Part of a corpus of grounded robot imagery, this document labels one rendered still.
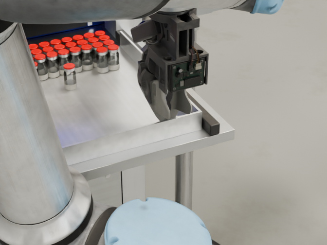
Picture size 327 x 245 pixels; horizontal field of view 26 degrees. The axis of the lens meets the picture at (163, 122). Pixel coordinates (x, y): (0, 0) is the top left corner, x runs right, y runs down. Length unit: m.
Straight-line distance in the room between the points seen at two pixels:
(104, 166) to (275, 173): 1.53
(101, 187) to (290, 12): 2.35
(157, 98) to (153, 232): 0.38
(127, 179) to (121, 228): 0.91
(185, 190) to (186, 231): 1.22
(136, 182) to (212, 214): 0.72
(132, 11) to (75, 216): 0.31
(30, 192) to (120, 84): 0.61
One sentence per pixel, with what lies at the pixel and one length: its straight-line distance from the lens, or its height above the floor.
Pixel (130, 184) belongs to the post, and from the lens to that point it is 1.69.
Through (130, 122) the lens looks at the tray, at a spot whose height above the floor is 0.88.
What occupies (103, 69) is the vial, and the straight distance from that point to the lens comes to 1.34.
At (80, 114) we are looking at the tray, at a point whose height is 0.88.
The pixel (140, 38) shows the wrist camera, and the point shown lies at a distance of 1.11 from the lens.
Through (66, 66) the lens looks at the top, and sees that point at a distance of 1.28.
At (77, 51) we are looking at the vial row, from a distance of 1.33.
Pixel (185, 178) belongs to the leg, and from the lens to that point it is 1.96.
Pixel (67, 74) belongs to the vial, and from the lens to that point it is 1.28.
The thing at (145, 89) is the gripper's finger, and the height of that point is 0.98.
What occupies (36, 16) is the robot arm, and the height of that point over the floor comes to 1.32.
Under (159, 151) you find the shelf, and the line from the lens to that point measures 1.13.
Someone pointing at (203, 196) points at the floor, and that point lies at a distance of 2.44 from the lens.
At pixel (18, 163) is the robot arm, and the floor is 1.13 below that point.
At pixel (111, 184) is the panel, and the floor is 0.51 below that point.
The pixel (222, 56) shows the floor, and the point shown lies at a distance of 3.33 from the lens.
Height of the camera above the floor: 1.53
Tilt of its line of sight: 33 degrees down
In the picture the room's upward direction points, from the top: straight up
